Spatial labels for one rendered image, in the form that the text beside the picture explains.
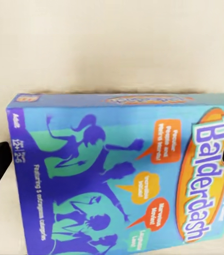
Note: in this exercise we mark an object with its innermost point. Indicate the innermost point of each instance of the bed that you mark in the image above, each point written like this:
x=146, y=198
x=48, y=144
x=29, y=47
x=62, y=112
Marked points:
x=105, y=47

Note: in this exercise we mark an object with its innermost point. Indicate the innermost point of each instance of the board game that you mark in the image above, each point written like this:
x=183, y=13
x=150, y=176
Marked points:
x=118, y=174

